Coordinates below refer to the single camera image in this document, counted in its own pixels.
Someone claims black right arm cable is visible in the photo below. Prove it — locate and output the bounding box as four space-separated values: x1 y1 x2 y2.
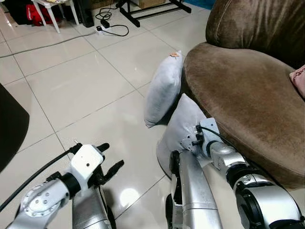
197 125 239 152

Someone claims pink pillow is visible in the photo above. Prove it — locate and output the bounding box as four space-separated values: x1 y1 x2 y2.
289 65 305 99

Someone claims silver robot right leg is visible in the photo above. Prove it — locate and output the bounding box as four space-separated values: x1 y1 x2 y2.
165 150 224 229

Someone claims dark rounded furniture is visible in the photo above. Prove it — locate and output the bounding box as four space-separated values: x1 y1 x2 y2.
0 83 31 173

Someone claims silver robot leg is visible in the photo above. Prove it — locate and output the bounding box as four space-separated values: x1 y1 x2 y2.
165 150 224 229
71 185 118 229

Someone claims black power cable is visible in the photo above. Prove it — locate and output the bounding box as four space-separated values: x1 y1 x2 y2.
94 4 130 38

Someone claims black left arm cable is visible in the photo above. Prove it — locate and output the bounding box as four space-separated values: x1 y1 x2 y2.
0 143 82 211

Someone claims grey floor cable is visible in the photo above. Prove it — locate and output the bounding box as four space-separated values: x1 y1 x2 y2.
0 31 99 59

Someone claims red bag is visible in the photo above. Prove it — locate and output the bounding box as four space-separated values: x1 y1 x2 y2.
26 3 61 26

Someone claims blue mat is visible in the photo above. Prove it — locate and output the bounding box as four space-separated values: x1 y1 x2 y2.
183 0 216 10

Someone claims white power strip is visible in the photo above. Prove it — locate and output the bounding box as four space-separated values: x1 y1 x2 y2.
95 25 114 35

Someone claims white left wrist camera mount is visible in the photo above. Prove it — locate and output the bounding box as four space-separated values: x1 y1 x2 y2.
70 144 106 185

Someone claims grey pillow with orange tag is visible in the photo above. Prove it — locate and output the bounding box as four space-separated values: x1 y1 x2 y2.
144 50 184 128

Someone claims black metal stand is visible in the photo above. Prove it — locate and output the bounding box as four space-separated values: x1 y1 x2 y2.
116 0 192 28

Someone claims brown round velvet sofa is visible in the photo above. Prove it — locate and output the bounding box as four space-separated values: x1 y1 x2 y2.
183 0 305 189

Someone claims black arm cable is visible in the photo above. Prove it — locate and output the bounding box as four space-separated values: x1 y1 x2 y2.
0 143 82 211
197 125 239 152

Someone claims silver robot left leg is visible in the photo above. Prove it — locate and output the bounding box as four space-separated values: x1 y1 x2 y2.
71 185 118 229

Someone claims plain grey pillow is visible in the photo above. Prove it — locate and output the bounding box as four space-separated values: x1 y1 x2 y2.
156 94 210 178

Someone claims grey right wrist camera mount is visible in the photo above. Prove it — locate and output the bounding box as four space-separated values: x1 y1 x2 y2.
180 118 221 159

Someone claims black upright box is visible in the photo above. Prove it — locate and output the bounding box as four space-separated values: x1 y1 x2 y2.
76 0 95 28

